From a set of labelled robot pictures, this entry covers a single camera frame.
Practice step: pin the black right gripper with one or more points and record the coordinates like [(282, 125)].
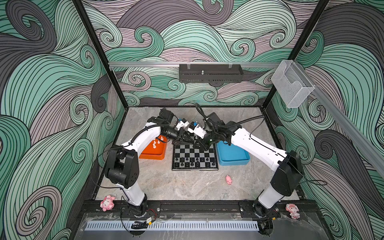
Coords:
[(203, 145)]

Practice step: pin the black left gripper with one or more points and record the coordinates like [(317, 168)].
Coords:
[(181, 137)]

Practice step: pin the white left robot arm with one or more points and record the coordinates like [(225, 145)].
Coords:
[(122, 165)]

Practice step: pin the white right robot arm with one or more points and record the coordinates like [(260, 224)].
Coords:
[(287, 167)]

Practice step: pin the black and silver chessboard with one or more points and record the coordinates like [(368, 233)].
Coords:
[(187, 158)]

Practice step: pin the blue plastic tray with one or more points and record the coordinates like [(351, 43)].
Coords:
[(231, 155)]

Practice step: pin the orange plastic tray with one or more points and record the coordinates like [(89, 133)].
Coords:
[(159, 152)]

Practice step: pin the small pink pig toy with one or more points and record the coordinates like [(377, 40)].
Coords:
[(229, 180)]

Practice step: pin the pink doll figure left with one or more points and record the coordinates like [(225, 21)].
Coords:
[(108, 203)]

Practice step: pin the pink doll figure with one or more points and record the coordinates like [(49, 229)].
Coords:
[(108, 203), (293, 210)]

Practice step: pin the pink doll figure right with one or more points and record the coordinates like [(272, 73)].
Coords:
[(293, 210)]

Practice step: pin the black perforated wall shelf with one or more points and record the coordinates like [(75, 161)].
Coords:
[(210, 73)]

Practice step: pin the clear acrylic wall box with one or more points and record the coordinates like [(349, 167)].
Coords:
[(292, 83)]

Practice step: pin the white slotted cable duct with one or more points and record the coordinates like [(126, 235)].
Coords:
[(176, 226)]

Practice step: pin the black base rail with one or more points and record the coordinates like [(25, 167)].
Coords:
[(245, 208)]

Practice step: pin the black enclosure corner post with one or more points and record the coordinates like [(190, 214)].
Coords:
[(308, 29)]

